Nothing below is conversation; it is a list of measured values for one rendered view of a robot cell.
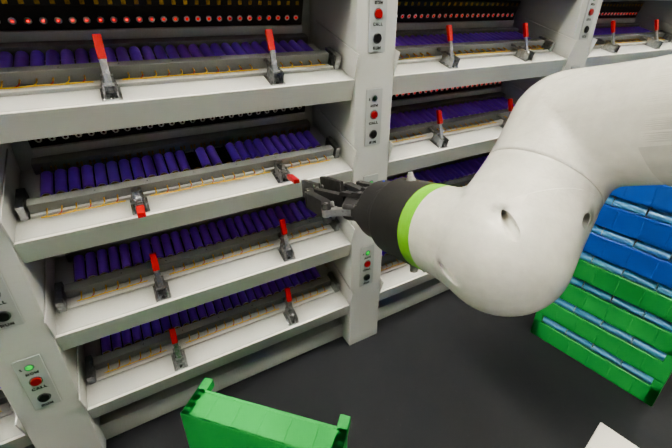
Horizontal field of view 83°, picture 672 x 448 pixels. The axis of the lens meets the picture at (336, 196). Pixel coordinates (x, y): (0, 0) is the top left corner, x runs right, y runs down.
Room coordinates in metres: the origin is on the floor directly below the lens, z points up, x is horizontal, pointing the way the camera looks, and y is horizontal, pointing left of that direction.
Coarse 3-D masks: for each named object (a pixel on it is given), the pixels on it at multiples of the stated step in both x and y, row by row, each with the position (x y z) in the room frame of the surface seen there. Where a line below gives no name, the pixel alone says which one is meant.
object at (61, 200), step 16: (256, 160) 0.73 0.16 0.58; (272, 160) 0.74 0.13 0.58; (288, 160) 0.76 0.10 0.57; (304, 160) 0.78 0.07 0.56; (160, 176) 0.65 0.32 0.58; (176, 176) 0.65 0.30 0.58; (192, 176) 0.66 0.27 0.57; (208, 176) 0.68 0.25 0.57; (64, 192) 0.58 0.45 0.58; (80, 192) 0.58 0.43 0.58; (96, 192) 0.59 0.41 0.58; (112, 192) 0.60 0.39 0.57; (128, 192) 0.61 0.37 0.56; (32, 208) 0.54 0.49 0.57; (48, 208) 0.55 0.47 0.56
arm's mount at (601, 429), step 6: (600, 426) 0.33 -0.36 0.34; (606, 426) 0.33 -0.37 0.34; (594, 432) 0.32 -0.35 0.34; (600, 432) 0.32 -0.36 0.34; (606, 432) 0.32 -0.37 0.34; (612, 432) 0.32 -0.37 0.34; (594, 438) 0.31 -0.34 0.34; (600, 438) 0.31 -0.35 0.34; (606, 438) 0.31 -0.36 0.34; (612, 438) 0.31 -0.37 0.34; (618, 438) 0.31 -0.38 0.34; (624, 438) 0.31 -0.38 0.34; (588, 444) 0.31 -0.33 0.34; (594, 444) 0.31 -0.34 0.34; (600, 444) 0.31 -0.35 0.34; (606, 444) 0.31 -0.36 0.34; (612, 444) 0.31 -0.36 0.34; (618, 444) 0.31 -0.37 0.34; (624, 444) 0.31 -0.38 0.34; (630, 444) 0.30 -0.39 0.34
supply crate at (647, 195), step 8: (616, 192) 0.77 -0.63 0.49; (624, 192) 0.75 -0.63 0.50; (632, 192) 0.74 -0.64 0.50; (640, 192) 0.73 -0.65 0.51; (648, 192) 0.72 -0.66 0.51; (656, 192) 0.71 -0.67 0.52; (664, 192) 0.70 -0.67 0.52; (632, 200) 0.74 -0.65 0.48; (640, 200) 0.73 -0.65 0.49; (648, 200) 0.72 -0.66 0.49; (656, 200) 0.71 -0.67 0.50; (664, 200) 0.70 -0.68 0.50; (656, 208) 0.71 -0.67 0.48; (664, 208) 0.70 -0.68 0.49
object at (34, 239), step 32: (192, 128) 0.79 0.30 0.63; (224, 128) 0.82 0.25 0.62; (320, 128) 0.91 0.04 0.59; (128, 160) 0.71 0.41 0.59; (352, 160) 0.78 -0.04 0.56; (32, 192) 0.60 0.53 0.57; (192, 192) 0.65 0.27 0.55; (224, 192) 0.66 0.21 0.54; (256, 192) 0.67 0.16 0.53; (288, 192) 0.71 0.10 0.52; (0, 224) 0.47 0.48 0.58; (32, 224) 0.53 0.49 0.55; (64, 224) 0.53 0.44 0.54; (96, 224) 0.54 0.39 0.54; (128, 224) 0.56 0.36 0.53; (160, 224) 0.59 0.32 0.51; (32, 256) 0.50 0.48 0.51
